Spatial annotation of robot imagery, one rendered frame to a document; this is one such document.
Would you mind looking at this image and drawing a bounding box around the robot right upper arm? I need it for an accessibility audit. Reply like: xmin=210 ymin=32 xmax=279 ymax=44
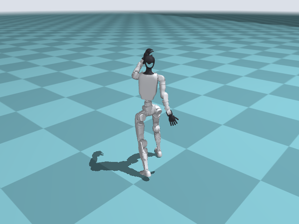
xmin=157 ymin=74 xmax=166 ymax=99

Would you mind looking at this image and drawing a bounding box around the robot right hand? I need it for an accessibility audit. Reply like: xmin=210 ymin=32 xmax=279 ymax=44
xmin=166 ymin=110 xmax=178 ymax=125

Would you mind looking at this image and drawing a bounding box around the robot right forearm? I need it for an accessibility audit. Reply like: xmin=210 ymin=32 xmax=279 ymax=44
xmin=162 ymin=92 xmax=171 ymax=115

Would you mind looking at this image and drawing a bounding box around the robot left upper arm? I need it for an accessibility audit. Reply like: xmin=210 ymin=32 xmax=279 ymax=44
xmin=132 ymin=72 xmax=140 ymax=80

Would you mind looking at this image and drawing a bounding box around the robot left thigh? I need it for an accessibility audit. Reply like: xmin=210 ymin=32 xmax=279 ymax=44
xmin=135 ymin=110 xmax=148 ymax=148

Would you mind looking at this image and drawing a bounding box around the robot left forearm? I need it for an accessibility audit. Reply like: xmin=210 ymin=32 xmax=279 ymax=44
xmin=132 ymin=59 xmax=144 ymax=74

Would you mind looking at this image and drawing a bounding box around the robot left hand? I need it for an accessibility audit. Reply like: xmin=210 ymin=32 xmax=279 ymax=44
xmin=142 ymin=48 xmax=153 ymax=64

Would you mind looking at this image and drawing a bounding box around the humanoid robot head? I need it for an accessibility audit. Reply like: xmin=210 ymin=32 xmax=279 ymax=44
xmin=143 ymin=56 xmax=155 ymax=75

